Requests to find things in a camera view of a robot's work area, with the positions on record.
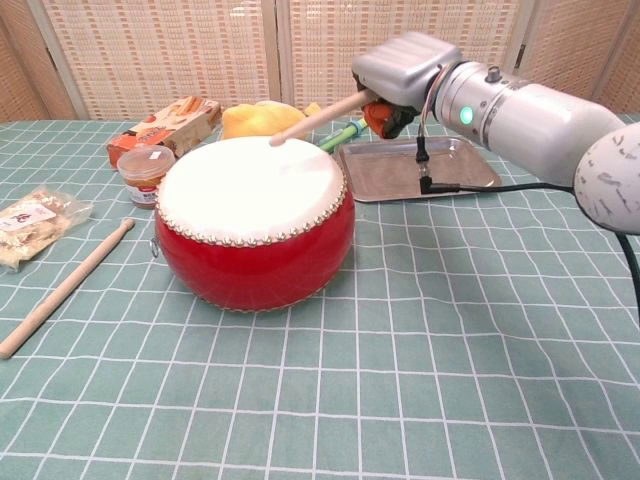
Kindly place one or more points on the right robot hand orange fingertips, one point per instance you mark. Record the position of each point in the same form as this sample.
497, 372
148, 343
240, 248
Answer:
405, 65

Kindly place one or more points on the wooden drumstick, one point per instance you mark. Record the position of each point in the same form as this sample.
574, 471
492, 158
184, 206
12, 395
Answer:
320, 119
65, 290

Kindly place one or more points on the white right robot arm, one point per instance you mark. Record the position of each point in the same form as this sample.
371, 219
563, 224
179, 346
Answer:
540, 130

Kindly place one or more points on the red drum white skin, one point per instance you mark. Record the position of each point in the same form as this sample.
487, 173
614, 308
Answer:
250, 270

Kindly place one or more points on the green blue toy stick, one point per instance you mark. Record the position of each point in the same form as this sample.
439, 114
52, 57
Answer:
342, 135

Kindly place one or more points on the stainless steel tray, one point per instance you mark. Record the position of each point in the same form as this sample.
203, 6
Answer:
385, 175

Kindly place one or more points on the yellow plush toy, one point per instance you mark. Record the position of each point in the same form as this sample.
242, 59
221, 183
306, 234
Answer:
255, 122

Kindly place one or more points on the orange biscuit box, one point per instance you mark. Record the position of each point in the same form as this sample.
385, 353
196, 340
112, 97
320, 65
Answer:
170, 127

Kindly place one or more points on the bamboo folding screen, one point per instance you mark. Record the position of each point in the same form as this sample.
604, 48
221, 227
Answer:
150, 50

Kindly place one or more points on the clear jar brown paste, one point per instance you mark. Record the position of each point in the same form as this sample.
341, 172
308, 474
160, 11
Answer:
142, 175

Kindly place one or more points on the green checkered tablecloth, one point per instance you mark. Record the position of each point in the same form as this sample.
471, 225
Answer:
350, 400

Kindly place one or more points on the clear bag dried snack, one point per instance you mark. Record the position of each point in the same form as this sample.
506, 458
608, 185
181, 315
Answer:
35, 225

